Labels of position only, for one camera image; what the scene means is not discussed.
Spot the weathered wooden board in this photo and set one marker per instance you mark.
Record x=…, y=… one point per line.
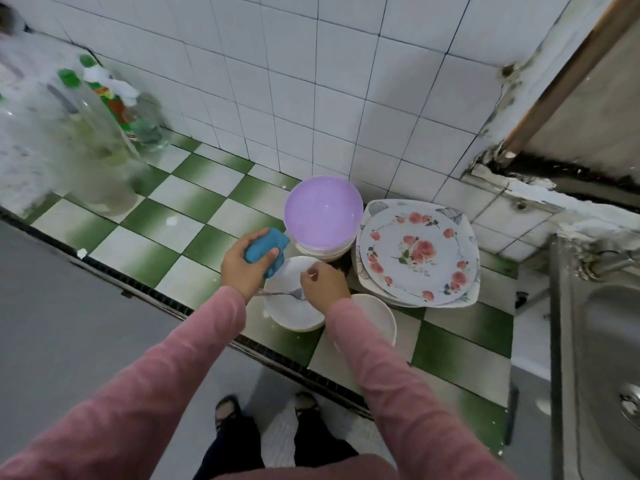
x=600, y=125

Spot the chrome faucet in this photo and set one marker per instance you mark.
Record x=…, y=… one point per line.
x=600, y=263

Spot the stainless steel sink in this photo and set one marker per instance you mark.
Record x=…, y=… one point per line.
x=600, y=395

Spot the large clear plastic bottle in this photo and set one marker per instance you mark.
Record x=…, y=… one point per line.
x=100, y=165

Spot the stack of white saucers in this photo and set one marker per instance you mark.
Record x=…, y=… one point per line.
x=378, y=315

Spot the metal fork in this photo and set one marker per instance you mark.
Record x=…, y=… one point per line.
x=275, y=292

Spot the person's right forearm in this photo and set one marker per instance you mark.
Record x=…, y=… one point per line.
x=420, y=405

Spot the white bowl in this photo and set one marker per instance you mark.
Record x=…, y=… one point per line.
x=290, y=315

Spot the person's left forearm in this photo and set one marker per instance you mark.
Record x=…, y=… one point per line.
x=120, y=405

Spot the person's right hand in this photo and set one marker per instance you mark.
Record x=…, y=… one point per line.
x=325, y=287

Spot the person's leg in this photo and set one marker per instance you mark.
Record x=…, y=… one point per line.
x=235, y=445
x=315, y=440

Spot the person's right leg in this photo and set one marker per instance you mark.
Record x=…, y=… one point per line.
x=315, y=440

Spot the blue cleaning cloth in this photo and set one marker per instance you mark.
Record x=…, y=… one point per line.
x=265, y=250

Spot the person's left leg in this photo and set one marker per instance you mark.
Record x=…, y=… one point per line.
x=235, y=445

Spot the purple plastic bowl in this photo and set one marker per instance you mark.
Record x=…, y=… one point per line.
x=322, y=210

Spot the person's left hand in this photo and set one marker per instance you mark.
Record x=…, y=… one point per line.
x=243, y=275

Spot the green checkered tile countertop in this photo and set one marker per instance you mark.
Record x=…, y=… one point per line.
x=185, y=195

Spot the floral plate stack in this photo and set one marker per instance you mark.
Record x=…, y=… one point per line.
x=364, y=291

